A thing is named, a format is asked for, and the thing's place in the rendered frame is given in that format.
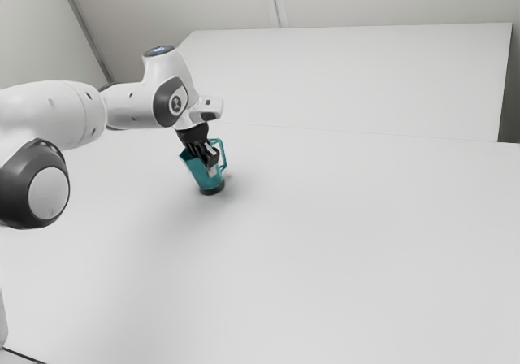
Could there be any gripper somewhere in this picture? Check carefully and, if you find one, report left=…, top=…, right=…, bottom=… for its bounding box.
left=175, top=122, right=220, bottom=179

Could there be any teal faceted mug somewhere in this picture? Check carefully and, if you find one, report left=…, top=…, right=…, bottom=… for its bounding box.
left=178, top=136, right=229, bottom=197

